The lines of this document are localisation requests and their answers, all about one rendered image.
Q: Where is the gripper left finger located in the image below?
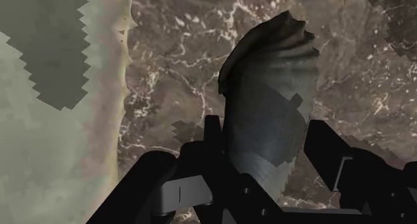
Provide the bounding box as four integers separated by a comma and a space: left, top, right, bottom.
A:
86, 114, 278, 224

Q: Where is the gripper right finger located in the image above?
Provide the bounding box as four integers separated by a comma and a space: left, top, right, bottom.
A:
303, 119, 417, 224

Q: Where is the grey ribbed vase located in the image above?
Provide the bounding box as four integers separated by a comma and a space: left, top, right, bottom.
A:
217, 9, 320, 203

